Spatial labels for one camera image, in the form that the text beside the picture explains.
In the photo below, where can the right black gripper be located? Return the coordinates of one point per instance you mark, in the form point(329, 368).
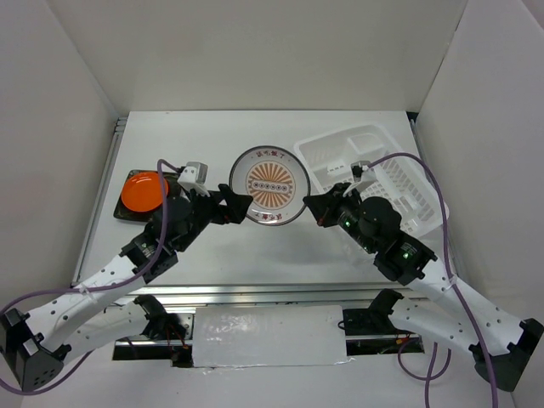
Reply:
point(324, 206)

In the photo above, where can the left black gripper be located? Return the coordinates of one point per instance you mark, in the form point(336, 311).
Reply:
point(236, 204)

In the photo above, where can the white sunburst pattern plate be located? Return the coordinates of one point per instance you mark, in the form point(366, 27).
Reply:
point(277, 182)

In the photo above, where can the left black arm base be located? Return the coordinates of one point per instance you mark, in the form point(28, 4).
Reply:
point(166, 328)

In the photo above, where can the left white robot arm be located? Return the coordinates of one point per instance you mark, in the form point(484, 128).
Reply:
point(38, 344)

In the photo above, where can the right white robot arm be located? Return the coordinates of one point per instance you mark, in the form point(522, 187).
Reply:
point(501, 344)

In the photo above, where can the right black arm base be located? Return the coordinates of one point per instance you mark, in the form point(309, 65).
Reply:
point(369, 331)

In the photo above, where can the white plastic dish rack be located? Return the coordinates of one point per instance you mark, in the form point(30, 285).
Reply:
point(327, 159)

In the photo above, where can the orange round plate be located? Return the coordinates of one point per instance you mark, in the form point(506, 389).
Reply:
point(142, 192)

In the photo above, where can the white foil covered panel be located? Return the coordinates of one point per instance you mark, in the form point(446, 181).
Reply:
point(239, 337)

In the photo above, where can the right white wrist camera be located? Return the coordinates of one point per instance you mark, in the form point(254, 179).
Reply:
point(358, 172)

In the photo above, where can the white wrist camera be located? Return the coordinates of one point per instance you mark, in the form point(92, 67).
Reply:
point(358, 172)
point(193, 178)

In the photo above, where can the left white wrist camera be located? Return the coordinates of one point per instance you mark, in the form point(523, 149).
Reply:
point(193, 178)

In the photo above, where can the aluminium frame rail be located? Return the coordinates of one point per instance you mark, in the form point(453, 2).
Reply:
point(245, 263)

